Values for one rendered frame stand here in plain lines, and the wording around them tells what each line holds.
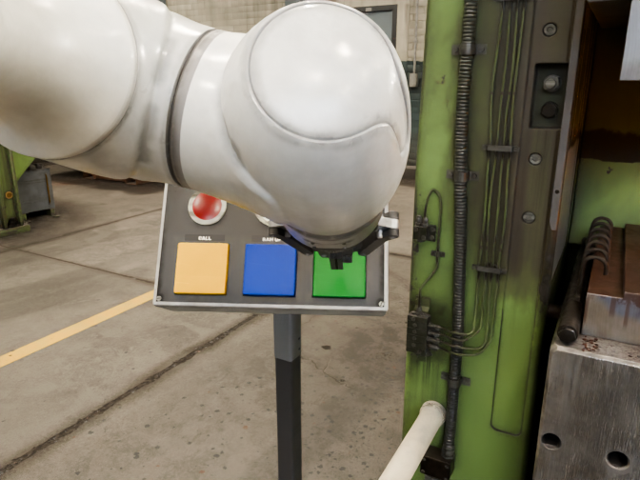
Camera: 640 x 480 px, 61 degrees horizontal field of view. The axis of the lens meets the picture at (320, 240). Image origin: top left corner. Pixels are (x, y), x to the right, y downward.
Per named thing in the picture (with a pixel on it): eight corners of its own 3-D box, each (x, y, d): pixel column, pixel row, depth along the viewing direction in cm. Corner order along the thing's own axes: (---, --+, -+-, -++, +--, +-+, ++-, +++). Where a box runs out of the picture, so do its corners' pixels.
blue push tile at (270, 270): (294, 296, 77) (296, 244, 79) (242, 294, 78) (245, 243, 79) (296, 297, 79) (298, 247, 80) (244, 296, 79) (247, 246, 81)
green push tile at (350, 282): (365, 297, 76) (366, 245, 78) (312, 296, 77) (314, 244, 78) (365, 299, 78) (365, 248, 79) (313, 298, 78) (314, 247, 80)
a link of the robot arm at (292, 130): (417, 129, 40) (250, 86, 42) (457, -15, 25) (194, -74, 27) (376, 267, 38) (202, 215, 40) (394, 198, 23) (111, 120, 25)
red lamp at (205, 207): (213, 224, 80) (211, 195, 78) (189, 220, 82) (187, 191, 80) (227, 219, 82) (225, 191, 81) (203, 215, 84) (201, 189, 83)
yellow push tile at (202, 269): (224, 294, 78) (228, 243, 79) (172, 292, 78) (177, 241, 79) (227, 296, 79) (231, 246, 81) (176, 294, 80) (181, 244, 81)
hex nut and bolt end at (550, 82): (555, 119, 87) (561, 73, 85) (536, 119, 88) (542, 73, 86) (557, 118, 89) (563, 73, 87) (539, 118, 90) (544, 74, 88)
